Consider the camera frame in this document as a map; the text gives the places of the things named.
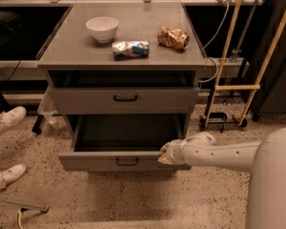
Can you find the white sneaker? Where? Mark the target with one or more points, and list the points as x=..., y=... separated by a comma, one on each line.
x=10, y=119
x=9, y=176

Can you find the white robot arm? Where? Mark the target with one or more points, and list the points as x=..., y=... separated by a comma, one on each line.
x=264, y=161

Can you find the grey top drawer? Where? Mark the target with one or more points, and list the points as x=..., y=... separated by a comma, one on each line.
x=96, y=101

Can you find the grey grabber stick tool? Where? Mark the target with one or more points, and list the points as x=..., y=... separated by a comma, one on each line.
x=22, y=208

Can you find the white bowl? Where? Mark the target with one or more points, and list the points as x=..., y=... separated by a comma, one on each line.
x=103, y=29

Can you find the white sneaker lower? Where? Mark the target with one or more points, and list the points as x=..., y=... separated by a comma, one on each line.
x=9, y=176

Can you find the grey drawer cabinet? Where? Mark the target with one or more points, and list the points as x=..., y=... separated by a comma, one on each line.
x=74, y=59

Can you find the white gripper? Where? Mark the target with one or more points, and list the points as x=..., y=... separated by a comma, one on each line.
x=175, y=152

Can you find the white sneaker upper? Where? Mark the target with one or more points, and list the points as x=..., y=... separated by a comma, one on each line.
x=10, y=119

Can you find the crushed gold can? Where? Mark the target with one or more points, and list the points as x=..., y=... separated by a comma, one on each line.
x=173, y=38

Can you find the grey drawer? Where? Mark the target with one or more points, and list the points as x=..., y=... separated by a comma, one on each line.
x=122, y=143
x=96, y=101

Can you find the crushed blue silver can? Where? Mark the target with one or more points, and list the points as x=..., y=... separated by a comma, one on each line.
x=130, y=49

